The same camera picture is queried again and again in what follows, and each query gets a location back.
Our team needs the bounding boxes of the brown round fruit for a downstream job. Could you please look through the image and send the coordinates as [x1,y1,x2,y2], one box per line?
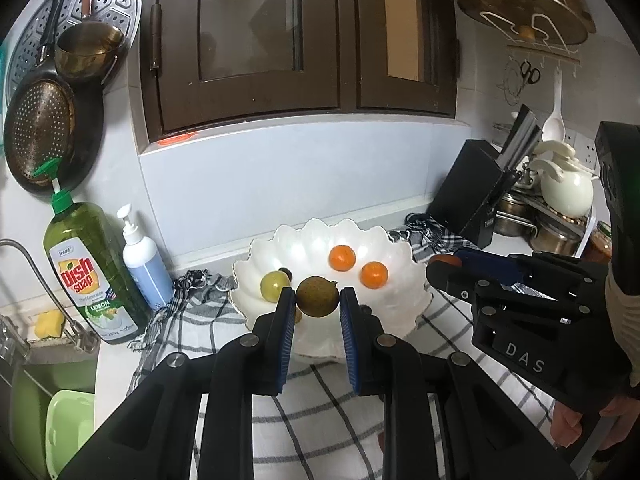
[296,276,340,317]

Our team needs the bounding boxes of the steel kitchen knives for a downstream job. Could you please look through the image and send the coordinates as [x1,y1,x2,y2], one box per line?
[497,104,543,171]

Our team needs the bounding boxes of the brass pot with wooden handle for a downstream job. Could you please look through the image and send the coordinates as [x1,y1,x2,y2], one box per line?
[54,0,126,83]

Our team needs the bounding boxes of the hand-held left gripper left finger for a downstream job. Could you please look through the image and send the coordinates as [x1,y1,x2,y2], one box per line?
[57,286,298,480]

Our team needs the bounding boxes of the black knife block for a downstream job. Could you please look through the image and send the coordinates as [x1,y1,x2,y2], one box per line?
[427,139,506,250]

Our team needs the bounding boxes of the white wall outlets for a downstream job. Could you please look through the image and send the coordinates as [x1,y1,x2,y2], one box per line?
[562,130,601,168]

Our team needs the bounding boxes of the round wooden board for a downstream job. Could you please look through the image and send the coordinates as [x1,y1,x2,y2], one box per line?
[425,0,598,50]

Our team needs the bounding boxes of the steel pot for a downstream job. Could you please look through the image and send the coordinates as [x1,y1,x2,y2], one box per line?
[530,217,583,257]
[494,192,538,237]

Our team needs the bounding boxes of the wooden hook rail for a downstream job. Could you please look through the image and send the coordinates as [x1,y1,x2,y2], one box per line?
[506,42,583,65]

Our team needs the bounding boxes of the steel sink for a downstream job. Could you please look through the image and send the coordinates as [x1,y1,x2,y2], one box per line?
[7,352,98,480]

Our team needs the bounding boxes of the glass jar with sauce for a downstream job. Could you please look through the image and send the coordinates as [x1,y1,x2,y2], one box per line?
[582,221,613,265]

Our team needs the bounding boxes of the white ladle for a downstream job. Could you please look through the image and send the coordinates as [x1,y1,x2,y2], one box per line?
[541,67,566,143]

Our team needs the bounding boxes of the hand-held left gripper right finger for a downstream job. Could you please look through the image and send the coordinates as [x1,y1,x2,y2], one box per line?
[338,286,578,480]

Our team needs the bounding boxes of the green round fruit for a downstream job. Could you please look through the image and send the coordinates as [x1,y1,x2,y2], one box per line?
[260,270,287,302]

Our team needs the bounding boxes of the brown wooden cabinet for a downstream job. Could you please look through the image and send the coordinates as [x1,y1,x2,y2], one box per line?
[137,0,460,147]

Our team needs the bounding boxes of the thin curved steel faucet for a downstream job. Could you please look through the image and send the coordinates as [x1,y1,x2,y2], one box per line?
[0,239,101,355]

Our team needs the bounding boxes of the black white checked cloth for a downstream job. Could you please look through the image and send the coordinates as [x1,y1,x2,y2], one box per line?
[127,212,640,480]

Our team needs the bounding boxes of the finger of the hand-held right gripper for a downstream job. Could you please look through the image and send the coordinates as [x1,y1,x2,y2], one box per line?
[426,259,485,306]
[452,247,538,286]

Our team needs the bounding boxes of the person's right forearm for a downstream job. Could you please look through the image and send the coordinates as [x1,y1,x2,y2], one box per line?
[604,262,640,391]

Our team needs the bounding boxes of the white wire rack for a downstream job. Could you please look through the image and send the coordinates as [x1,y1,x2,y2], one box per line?
[479,7,583,56]

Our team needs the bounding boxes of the person's right hand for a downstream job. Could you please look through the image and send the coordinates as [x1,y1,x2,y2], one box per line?
[550,392,640,453]

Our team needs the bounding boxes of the hanging perforated pan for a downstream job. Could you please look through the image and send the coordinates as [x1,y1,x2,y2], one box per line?
[4,0,105,196]

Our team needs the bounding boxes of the white scalloped bowl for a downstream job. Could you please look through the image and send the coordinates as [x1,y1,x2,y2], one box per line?
[231,217,433,363]

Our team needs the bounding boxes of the yellow sponge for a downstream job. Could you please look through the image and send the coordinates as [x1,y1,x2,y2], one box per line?
[34,310,66,339]

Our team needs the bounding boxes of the white pump bottle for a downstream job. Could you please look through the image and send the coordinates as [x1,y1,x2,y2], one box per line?
[116,203,176,311]

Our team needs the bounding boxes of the perforated steel steamer plate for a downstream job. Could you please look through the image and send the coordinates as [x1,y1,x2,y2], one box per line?
[7,0,143,111]

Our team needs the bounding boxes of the green dish soap bottle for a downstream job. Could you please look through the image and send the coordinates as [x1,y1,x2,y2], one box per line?
[31,157,151,346]

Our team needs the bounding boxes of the green plastic basin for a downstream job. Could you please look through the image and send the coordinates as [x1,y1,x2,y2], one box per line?
[45,389,96,476]

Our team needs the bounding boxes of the white ceramic teapot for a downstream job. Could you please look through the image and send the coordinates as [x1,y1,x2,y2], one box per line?
[530,140,598,218]

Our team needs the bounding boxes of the copper perforated strainer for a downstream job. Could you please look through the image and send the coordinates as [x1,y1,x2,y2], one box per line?
[4,77,76,186]

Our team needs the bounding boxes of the orange mandarin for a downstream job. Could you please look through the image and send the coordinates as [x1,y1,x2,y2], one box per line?
[361,261,389,289]
[328,244,357,272]

